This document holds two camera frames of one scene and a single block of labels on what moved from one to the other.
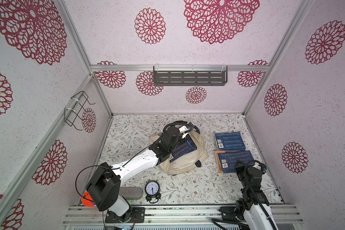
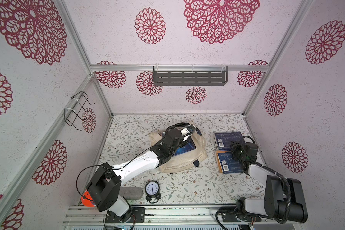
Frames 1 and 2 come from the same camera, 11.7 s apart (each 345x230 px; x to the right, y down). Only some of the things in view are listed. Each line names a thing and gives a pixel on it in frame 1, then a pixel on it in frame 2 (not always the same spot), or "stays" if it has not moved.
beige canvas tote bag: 186,164 stays
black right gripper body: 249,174 → 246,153
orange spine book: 217,152 stays
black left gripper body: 171,150 stays
